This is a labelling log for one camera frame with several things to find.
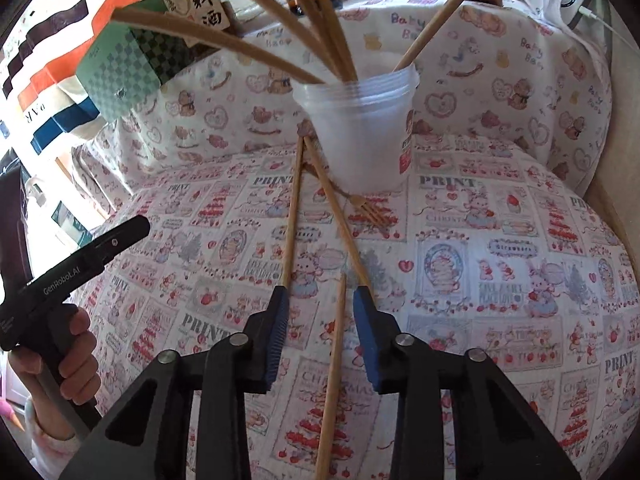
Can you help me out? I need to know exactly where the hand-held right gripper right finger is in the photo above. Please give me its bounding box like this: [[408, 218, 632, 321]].
[[352, 286, 583, 480]]

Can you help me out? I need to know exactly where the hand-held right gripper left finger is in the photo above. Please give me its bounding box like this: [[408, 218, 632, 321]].
[[60, 286, 291, 480]]

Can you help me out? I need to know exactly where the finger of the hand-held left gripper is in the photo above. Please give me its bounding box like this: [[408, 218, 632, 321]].
[[67, 215, 152, 276]]

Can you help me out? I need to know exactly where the wooden chopstick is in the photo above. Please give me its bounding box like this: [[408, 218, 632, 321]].
[[314, 272, 348, 480], [279, 132, 306, 290], [304, 135, 373, 291]]

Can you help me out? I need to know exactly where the clear plastic cup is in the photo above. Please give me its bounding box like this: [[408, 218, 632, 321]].
[[291, 67, 421, 196]]

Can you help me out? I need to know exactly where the bunch of wooden chopsticks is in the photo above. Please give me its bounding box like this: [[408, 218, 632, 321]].
[[107, 0, 501, 86]]

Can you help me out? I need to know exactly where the person's left forearm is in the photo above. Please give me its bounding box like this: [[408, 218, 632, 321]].
[[20, 395, 93, 466]]

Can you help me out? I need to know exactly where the person's left hand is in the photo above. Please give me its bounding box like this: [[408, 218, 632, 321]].
[[10, 305, 99, 411]]

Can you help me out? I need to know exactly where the pink printed tablecloth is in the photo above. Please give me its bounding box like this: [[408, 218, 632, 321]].
[[65, 140, 640, 480]]

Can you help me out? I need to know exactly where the small wooden fork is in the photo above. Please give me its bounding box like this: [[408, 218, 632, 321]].
[[305, 160, 396, 235]]

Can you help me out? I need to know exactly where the green checkered box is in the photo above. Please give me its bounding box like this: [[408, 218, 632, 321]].
[[75, 0, 221, 123]]

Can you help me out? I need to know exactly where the striped curtain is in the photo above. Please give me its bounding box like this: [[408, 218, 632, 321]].
[[0, 0, 166, 156]]

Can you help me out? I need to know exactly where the white bear print cloth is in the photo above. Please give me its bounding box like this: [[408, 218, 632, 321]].
[[75, 0, 616, 201]]

